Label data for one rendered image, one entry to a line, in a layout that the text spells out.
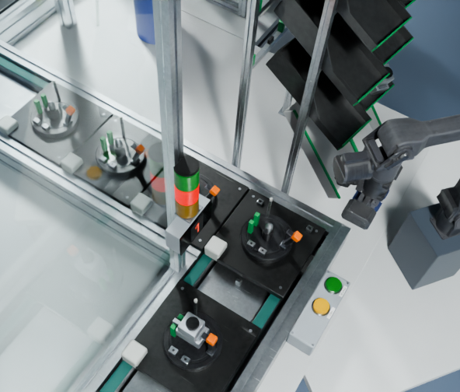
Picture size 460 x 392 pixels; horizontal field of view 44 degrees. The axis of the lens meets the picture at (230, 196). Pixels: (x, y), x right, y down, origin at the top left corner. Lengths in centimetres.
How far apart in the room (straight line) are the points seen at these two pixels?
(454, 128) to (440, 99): 231
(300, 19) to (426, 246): 65
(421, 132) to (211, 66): 111
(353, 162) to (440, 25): 288
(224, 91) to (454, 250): 93
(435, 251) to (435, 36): 247
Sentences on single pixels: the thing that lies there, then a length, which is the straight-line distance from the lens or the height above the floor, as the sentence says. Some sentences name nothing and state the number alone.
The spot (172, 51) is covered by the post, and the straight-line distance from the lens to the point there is 88.
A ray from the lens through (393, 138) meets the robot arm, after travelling 110.
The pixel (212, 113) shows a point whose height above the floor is 86.
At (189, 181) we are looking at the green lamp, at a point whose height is 140.
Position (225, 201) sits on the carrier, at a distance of 158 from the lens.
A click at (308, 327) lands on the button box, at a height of 96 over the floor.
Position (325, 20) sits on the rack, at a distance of 122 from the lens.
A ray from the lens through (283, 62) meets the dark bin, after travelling 140.
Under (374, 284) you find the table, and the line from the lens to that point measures 166.
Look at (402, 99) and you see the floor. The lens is 337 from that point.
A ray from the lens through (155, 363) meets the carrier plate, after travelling 138.
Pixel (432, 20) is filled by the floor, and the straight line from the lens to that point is 396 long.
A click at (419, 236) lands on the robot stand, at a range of 155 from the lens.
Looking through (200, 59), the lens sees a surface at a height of 86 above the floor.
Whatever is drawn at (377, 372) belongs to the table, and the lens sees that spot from 156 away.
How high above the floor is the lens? 229
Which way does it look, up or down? 56 degrees down
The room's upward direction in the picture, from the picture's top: 6 degrees clockwise
